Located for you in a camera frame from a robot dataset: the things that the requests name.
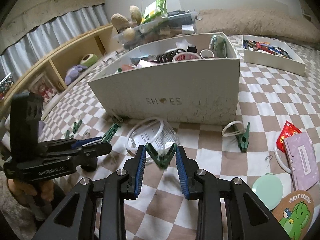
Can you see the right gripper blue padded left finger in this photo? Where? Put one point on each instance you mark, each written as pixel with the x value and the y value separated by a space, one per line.
pixel 74 217

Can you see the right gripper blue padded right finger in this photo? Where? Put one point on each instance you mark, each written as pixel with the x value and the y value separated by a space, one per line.
pixel 247 216

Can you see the green clothespin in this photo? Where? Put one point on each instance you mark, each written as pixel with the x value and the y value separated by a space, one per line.
pixel 162 158
pixel 242 136
pixel 107 137

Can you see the mint green round lid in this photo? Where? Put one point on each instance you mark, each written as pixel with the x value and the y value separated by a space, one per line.
pixel 269 189

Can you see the elephant cork coaster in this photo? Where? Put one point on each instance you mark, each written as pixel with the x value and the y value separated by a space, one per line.
pixel 294 213

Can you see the purple notebook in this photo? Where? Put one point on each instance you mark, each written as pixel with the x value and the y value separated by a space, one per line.
pixel 302 161

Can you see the green clothespin on bed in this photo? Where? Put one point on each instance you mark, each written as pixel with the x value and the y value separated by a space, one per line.
pixel 242 136

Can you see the wooden shelf headboard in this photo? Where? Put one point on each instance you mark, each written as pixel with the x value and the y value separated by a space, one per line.
pixel 100 41

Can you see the purple plush toy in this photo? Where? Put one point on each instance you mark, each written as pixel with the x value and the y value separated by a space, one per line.
pixel 73 73

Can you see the red snack packet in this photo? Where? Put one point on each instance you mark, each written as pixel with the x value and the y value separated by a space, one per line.
pixel 288 130

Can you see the green avocado plush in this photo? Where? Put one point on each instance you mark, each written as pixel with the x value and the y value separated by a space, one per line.
pixel 88 60

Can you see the grey curtain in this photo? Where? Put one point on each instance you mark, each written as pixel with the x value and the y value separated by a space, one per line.
pixel 39 42

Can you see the white shoe box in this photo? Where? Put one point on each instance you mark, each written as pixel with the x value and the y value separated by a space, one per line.
pixel 203 91

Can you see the beige plush toy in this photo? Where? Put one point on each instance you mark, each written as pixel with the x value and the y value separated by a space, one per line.
pixel 121 23

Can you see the white shallow tray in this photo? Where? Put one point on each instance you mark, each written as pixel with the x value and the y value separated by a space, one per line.
pixel 272 53

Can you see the clear packing tape roll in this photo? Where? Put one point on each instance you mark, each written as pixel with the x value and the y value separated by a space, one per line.
pixel 185 56

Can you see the brown tape roll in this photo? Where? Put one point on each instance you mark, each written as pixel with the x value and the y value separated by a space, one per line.
pixel 206 54

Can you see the floral fabric pouch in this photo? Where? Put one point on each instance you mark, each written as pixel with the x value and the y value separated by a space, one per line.
pixel 218 46

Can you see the green white wipes pack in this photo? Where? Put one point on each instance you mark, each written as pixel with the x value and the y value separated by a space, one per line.
pixel 156 10

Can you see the beige quilted blanket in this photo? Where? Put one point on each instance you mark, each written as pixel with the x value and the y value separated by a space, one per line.
pixel 258 22

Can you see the clear plastic storage bin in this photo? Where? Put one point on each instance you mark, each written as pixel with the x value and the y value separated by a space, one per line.
pixel 176 24

